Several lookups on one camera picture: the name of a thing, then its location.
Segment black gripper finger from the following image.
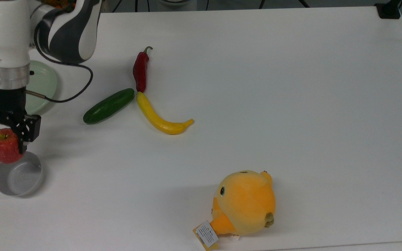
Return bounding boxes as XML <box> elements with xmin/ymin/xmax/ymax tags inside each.
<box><xmin>16</xmin><ymin>114</ymin><xmax>42</xmax><ymax>154</ymax></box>

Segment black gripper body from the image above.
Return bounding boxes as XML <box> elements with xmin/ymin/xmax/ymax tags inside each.
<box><xmin>0</xmin><ymin>87</ymin><xmax>27</xmax><ymax>123</ymax></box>

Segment red apple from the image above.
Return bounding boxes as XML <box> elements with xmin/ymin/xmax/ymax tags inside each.
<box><xmin>0</xmin><ymin>128</ymin><xmax>25</xmax><ymax>164</ymax></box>

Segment grey bowl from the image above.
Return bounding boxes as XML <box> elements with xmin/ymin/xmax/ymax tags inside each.
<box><xmin>0</xmin><ymin>151</ymin><xmax>44</xmax><ymax>197</ymax></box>

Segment pale green plate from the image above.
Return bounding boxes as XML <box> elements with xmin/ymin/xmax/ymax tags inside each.
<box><xmin>25</xmin><ymin>60</ymin><xmax>58</xmax><ymax>116</ymax></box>

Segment green cucumber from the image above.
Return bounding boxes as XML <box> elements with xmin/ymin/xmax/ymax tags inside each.
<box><xmin>83</xmin><ymin>88</ymin><xmax>135</xmax><ymax>124</ymax></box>

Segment clear box of vegetables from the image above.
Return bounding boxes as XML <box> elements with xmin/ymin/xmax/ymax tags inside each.
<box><xmin>40</xmin><ymin>0</ymin><xmax>77</xmax><ymax>10</ymax></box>

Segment red chili pepper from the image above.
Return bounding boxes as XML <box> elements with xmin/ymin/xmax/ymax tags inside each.
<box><xmin>133</xmin><ymin>46</ymin><xmax>153</xmax><ymax>93</ymax></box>

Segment yellow banana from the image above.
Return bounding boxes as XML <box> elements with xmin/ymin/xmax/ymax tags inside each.
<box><xmin>136</xmin><ymin>91</ymin><xmax>194</xmax><ymax>135</ymax></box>

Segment orange plush toy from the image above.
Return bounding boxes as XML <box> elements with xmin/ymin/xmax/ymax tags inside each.
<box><xmin>193</xmin><ymin>170</ymin><xmax>277</xmax><ymax>251</ymax></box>

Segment black tripod legs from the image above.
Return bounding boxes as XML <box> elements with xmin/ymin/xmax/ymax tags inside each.
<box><xmin>259</xmin><ymin>0</ymin><xmax>310</xmax><ymax>9</ymax></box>

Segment black table clamp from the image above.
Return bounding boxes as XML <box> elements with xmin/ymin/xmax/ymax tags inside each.
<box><xmin>375</xmin><ymin>0</ymin><xmax>402</xmax><ymax>20</ymax></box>

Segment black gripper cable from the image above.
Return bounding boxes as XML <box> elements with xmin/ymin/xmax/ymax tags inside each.
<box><xmin>26</xmin><ymin>21</ymin><xmax>94</xmax><ymax>104</ymax></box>

